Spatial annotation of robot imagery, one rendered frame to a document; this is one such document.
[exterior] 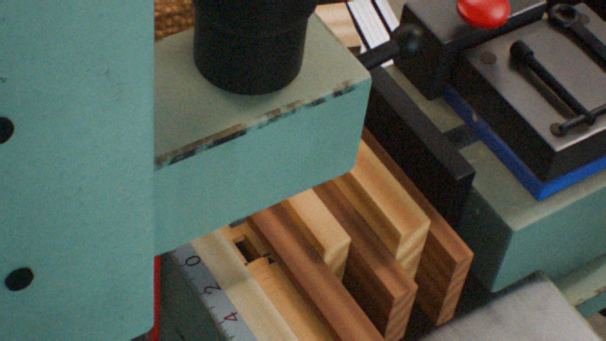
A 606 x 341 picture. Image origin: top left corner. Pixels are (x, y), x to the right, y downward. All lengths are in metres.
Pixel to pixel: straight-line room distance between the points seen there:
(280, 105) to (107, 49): 0.16
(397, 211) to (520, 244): 0.08
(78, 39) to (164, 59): 0.17
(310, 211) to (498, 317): 0.13
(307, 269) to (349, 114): 0.10
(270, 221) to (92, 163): 0.23
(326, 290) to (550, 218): 0.14
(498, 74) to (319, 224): 0.13
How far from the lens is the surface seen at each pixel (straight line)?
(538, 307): 0.71
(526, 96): 0.67
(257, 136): 0.54
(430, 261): 0.66
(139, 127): 0.44
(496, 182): 0.68
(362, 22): 1.85
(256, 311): 0.62
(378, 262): 0.64
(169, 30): 0.81
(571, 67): 0.70
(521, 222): 0.67
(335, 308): 0.63
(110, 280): 0.50
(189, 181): 0.54
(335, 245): 0.64
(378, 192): 0.65
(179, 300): 0.64
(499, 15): 0.68
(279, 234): 0.65
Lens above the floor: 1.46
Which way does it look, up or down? 49 degrees down
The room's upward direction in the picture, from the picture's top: 9 degrees clockwise
